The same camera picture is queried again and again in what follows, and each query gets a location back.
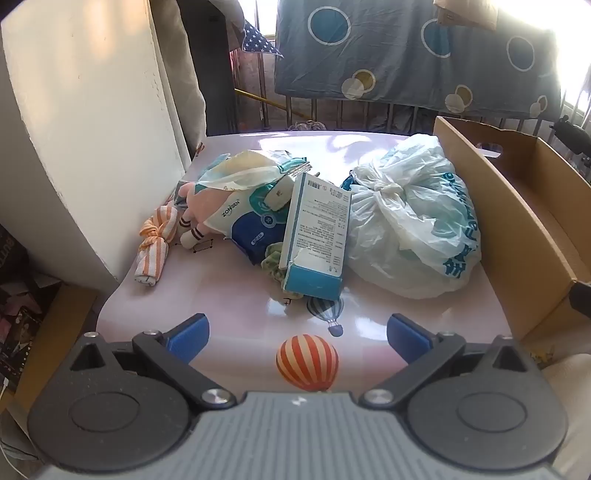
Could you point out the blue star-print cloth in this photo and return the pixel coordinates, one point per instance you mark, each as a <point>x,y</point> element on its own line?
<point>256,39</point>

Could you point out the orange striped knotted sock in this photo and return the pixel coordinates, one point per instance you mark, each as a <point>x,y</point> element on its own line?
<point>152,258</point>

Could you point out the brown cardboard box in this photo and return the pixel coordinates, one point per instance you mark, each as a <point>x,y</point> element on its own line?
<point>508,240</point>

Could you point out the dark printed box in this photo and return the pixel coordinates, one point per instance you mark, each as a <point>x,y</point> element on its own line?
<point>18,323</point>

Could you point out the pink pig plush toy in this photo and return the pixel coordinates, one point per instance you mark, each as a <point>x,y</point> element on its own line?
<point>203,203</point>

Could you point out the dark door frame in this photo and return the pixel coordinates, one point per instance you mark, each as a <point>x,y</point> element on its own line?
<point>212,69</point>

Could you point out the grey sneaker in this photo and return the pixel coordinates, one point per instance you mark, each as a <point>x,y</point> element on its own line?
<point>316,125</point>
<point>298,127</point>

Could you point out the yellow pole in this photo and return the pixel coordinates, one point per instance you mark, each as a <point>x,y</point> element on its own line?
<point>263,99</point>

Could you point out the white blue wipes packet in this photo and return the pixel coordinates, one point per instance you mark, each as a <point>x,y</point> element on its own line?
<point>240,217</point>

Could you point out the green floral cloth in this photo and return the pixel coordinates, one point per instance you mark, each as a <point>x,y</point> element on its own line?
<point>272,265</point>

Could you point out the cream curtain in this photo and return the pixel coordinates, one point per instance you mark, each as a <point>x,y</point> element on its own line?
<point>184,69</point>

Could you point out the black bicycle seat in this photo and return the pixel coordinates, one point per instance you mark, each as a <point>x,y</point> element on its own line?
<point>572,134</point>

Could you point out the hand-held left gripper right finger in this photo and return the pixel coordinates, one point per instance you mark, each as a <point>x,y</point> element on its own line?
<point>406,337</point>

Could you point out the hanging cardboard piece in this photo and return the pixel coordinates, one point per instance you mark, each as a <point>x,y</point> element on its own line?
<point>466,14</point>

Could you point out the blue circle-print bedsheet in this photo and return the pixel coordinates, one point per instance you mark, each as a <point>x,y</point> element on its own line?
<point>392,46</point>

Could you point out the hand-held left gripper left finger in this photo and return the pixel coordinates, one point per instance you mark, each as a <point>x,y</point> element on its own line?
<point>189,337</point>

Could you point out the teal white carton box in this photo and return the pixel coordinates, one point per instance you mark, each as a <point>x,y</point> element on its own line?
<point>314,230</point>

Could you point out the metal balcony railing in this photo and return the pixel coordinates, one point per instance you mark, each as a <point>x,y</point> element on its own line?
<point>264,121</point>

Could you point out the white plastic bag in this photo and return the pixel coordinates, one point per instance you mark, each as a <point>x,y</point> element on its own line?
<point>406,221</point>

